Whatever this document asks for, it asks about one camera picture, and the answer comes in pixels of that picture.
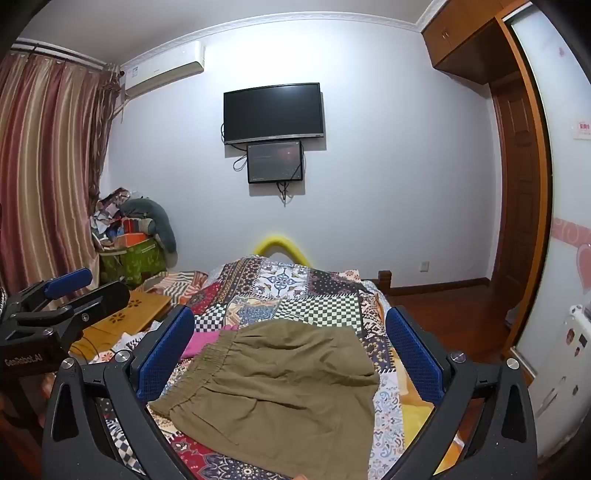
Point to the white wall outlet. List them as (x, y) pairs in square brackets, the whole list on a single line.
[(424, 266)]

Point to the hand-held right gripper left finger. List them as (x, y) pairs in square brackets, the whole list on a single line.
[(164, 355)]

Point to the brown wooden door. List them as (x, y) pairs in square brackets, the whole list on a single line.
[(517, 184)]

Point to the striped red curtain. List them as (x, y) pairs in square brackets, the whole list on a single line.
[(46, 161)]

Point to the red white door sticker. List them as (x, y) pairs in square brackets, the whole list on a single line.
[(584, 129)]

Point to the white appliance with stickers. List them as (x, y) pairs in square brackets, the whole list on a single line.
[(554, 369)]

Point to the patchwork printed blanket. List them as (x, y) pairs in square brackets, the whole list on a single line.
[(323, 314)]

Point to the white sliding door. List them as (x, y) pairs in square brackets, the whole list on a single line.
[(554, 184)]

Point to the black wall television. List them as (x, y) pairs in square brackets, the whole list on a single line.
[(272, 113)]

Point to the small black wall monitor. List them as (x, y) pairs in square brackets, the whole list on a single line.
[(274, 161)]

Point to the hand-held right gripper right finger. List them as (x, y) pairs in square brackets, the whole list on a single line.
[(415, 360)]

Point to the white air conditioner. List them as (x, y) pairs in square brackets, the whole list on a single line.
[(161, 69)]

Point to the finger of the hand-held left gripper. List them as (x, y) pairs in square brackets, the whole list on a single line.
[(69, 279), (106, 297)]

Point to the wooden overhead cabinet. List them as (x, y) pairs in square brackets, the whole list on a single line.
[(461, 41)]

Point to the striped orange cloth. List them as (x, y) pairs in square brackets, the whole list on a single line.
[(184, 281)]

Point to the pile of clothes and bags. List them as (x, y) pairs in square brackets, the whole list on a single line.
[(111, 217)]

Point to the white curtain rail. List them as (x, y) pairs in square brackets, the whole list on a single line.
[(60, 54)]

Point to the olive green pants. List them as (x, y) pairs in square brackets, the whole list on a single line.
[(277, 383)]

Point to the green printed bag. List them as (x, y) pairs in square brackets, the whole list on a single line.
[(134, 263)]

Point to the pink folded cloth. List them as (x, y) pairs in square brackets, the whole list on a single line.
[(198, 344)]

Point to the wooden bedpost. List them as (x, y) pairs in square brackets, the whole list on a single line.
[(384, 281)]

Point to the yellow foam tube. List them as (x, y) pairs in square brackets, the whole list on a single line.
[(277, 239)]

